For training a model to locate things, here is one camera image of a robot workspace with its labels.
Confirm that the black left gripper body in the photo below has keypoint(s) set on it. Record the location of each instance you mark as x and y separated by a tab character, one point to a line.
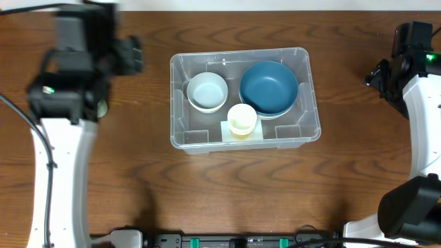
129	55

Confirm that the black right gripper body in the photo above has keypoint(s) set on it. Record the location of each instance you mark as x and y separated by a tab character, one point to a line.
380	76

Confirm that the green cup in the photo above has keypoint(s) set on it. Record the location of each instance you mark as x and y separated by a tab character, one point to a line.
102	108

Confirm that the small grey bowl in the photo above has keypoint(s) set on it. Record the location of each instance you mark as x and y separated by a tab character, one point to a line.
207	90

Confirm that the small white bowl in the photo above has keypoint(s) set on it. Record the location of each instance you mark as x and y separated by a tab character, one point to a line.
206	110

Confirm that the dark blue bowl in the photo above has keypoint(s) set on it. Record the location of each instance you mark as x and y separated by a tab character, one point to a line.
269	79
268	106

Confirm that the cream white cup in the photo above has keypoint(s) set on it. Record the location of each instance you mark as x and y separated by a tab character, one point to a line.
241	117

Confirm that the pink cup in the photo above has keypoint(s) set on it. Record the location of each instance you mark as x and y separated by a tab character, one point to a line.
241	133

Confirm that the beige bowl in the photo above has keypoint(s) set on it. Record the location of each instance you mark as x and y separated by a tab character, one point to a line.
268	117

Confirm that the yellow cup front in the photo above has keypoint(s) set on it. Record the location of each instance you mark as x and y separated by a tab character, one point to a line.
240	137

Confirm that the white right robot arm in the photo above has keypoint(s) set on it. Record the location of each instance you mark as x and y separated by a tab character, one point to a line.
410	213

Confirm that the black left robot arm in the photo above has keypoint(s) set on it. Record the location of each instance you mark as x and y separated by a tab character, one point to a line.
67	98

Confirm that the clear plastic storage bin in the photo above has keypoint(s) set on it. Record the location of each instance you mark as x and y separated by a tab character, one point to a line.
197	132

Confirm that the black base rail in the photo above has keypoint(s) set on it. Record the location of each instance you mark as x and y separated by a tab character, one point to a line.
239	241

